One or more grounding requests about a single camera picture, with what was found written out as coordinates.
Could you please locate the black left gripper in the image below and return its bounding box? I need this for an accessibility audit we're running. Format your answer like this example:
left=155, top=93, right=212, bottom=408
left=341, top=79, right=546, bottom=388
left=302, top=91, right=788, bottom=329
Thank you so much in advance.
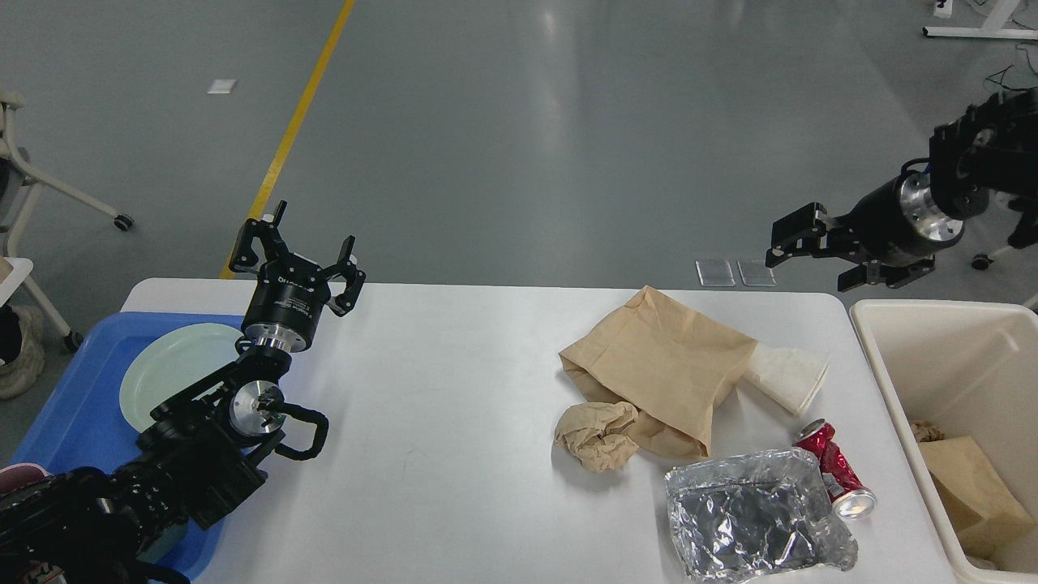
left=229, top=202, right=367, bottom=354

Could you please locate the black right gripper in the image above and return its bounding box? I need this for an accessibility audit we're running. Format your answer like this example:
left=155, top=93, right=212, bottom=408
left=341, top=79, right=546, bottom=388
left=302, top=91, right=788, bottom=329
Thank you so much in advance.
left=765, top=171, right=965, bottom=293

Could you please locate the white paper cup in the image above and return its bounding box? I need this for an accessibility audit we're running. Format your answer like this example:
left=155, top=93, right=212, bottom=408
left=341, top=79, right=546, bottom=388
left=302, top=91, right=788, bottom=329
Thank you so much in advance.
left=741, top=343, right=830, bottom=415

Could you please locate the light green plate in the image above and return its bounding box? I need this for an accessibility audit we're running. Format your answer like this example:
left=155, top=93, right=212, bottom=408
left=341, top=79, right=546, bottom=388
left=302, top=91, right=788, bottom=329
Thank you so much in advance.
left=119, top=323, right=240, bottom=432

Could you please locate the brown paper bag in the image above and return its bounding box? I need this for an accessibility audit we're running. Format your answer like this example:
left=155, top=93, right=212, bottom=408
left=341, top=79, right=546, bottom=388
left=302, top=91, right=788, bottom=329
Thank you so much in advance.
left=559, top=287, right=757, bottom=461

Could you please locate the brown paper ball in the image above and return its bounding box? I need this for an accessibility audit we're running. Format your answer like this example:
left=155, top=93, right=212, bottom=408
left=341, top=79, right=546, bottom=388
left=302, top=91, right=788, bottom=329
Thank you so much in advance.
left=553, top=401, right=639, bottom=473

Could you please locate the dark green mug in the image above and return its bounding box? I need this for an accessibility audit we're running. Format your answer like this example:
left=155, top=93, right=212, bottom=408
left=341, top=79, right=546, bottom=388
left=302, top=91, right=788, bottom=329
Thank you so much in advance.
left=137, top=522, right=188, bottom=563

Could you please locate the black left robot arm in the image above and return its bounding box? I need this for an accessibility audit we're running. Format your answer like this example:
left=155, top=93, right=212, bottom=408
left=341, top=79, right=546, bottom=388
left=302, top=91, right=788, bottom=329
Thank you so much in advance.
left=2, top=202, right=366, bottom=583

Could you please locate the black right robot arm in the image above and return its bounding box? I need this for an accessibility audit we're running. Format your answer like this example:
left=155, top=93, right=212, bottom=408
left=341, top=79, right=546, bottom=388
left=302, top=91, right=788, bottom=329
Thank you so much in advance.
left=764, top=88, right=1037, bottom=291

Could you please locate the small clear floor plate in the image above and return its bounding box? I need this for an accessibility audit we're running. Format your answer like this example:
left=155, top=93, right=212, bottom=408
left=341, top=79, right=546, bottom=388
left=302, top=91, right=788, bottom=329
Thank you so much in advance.
left=696, top=260, right=736, bottom=288

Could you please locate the beige plastic bin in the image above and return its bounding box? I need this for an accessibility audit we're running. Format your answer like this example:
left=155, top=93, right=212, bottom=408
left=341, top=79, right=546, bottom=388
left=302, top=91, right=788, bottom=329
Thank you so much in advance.
left=850, top=300, right=1037, bottom=583

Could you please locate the white rolling chair right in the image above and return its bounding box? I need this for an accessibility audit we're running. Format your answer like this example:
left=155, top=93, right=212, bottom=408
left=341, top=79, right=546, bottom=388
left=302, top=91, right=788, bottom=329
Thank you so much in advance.
left=969, top=245, right=1037, bottom=313

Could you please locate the white rolling chair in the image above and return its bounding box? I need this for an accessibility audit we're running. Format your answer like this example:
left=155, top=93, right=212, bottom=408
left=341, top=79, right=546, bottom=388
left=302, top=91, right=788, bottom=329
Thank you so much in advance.
left=969, top=245, right=1037, bottom=313
left=1, top=90, right=135, bottom=256

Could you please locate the red snack wrapper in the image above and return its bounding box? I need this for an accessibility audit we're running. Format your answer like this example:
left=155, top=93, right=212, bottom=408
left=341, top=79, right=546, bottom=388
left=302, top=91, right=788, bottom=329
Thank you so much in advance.
left=793, top=419, right=877, bottom=520

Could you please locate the blue plastic tray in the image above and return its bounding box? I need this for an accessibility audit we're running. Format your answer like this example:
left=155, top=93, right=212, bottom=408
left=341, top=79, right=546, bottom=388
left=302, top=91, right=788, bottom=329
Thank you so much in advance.
left=2, top=313, right=264, bottom=583

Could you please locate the white table base far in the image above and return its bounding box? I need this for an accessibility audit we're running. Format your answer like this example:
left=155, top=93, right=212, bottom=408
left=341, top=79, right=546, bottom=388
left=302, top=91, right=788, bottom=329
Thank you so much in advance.
left=920, top=1, right=1037, bottom=43

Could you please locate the crumpled aluminium foil tray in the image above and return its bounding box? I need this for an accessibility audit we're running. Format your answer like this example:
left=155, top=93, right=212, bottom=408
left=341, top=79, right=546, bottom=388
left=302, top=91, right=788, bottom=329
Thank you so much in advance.
left=663, top=447, right=859, bottom=583

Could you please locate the white sack on floor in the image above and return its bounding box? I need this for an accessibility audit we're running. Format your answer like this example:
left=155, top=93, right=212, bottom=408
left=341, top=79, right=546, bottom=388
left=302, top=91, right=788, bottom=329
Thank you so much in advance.
left=1, top=303, right=45, bottom=402

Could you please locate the brown paper in bin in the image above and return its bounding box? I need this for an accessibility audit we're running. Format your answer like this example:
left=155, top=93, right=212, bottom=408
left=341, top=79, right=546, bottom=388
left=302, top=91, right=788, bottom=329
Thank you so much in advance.
left=911, top=420, right=1036, bottom=560

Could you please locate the white rolling chair left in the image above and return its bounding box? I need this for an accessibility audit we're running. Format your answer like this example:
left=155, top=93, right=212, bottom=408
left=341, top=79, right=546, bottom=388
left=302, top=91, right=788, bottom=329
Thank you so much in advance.
left=1, top=90, right=135, bottom=256

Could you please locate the pink mug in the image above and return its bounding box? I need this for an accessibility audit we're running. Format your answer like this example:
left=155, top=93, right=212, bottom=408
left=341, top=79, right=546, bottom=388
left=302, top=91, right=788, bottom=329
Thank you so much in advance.
left=0, top=462, right=49, bottom=496

